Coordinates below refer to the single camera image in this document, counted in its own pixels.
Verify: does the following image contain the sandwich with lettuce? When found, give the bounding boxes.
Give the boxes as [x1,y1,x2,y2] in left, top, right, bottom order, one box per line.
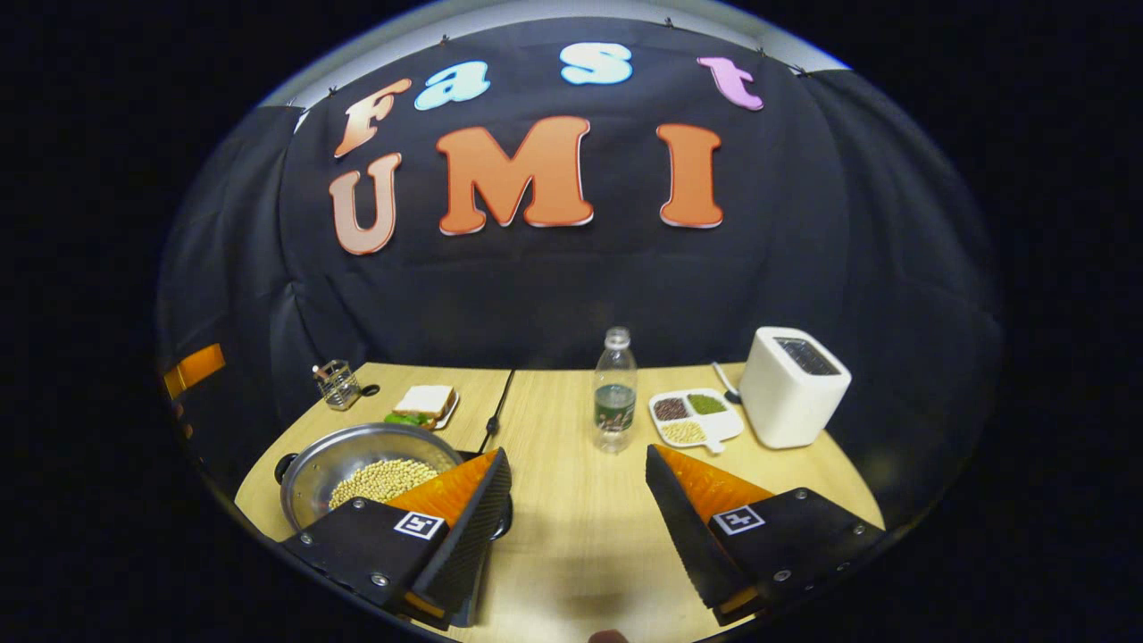
[385,385,456,430]

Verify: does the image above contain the black backdrop cloth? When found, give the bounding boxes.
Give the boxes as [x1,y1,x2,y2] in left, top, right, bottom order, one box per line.
[156,16,1006,537]

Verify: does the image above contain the stainless steel pot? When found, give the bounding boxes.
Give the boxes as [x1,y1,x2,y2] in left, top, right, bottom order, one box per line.
[274,422,515,542]

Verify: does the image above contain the pile of soybeans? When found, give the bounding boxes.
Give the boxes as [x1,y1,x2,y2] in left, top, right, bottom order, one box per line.
[329,458,440,511]

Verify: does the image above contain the black power cable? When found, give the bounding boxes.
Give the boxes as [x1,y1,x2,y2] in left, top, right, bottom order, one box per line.
[481,370,517,453]

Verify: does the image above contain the wire mesh utensil holder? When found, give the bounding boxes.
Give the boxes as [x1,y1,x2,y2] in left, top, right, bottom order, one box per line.
[313,359,363,412]

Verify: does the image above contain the white toaster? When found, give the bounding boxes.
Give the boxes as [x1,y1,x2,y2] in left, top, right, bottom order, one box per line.
[738,326,853,450]

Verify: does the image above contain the white divided bean dish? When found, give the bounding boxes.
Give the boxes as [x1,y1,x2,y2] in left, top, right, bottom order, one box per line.
[648,388,746,455]

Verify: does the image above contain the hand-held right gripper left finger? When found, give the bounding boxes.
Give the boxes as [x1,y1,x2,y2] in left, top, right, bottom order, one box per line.
[281,447,515,631]

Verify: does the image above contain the clear plastic water bottle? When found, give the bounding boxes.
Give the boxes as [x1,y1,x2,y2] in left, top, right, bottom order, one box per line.
[593,327,639,455]

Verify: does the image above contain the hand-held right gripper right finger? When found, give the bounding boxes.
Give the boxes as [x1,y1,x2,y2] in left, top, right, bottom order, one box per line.
[644,444,888,627]

